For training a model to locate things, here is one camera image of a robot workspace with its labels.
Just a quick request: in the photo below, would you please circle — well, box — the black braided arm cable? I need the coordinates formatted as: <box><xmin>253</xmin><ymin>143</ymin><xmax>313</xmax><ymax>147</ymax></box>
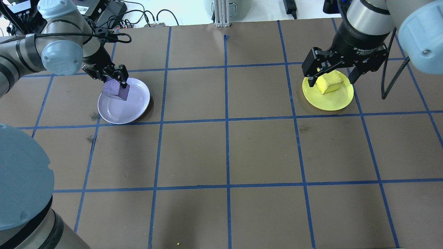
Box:
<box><xmin>381</xmin><ymin>28</ymin><xmax>411</xmax><ymax>100</ymax></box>

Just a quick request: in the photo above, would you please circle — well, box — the lilac round plate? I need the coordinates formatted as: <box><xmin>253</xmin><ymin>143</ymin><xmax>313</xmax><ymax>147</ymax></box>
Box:
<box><xmin>98</xmin><ymin>77</ymin><xmax>151</xmax><ymax>125</ymax></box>

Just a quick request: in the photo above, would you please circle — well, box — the purple foam block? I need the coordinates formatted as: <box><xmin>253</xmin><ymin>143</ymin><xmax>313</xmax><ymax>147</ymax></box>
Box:
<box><xmin>102</xmin><ymin>77</ymin><xmax>131</xmax><ymax>101</ymax></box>

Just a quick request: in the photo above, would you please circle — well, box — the black thin cable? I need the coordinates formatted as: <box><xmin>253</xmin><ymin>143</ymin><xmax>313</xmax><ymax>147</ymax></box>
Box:
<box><xmin>118</xmin><ymin>0</ymin><xmax>157</xmax><ymax>27</ymax></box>

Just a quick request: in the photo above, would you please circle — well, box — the black box with cables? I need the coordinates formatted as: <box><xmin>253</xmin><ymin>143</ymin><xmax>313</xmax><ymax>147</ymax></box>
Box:
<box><xmin>95</xmin><ymin>1</ymin><xmax>128</xmax><ymax>27</ymax></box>

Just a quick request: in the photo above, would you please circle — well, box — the grey round container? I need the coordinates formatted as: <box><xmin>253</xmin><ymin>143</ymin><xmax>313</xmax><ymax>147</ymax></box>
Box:
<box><xmin>204</xmin><ymin>0</ymin><xmax>245</xmax><ymax>20</ymax></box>

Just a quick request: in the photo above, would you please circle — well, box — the yellow foam block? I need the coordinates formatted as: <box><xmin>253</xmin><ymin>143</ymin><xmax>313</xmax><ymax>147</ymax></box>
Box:
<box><xmin>316</xmin><ymin>70</ymin><xmax>344</xmax><ymax>95</ymax></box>

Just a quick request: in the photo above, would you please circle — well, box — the black looped cable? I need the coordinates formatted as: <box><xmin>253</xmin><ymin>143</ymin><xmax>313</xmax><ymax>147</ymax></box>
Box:
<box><xmin>156</xmin><ymin>9</ymin><xmax>180</xmax><ymax>27</ymax></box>

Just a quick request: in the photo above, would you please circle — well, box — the yellow round plate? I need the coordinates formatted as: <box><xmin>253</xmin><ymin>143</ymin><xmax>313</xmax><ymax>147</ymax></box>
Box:
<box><xmin>302</xmin><ymin>68</ymin><xmax>354</xmax><ymax>111</ymax></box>

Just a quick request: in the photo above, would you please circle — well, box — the silver aluminium frame bar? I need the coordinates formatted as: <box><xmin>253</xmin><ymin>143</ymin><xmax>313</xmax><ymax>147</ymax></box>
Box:
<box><xmin>213</xmin><ymin>0</ymin><xmax>232</xmax><ymax>28</ymax></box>

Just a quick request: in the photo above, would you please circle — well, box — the black power adapter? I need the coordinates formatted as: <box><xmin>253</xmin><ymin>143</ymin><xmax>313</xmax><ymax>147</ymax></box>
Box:
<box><xmin>283</xmin><ymin>0</ymin><xmax>298</xmax><ymax>20</ymax></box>

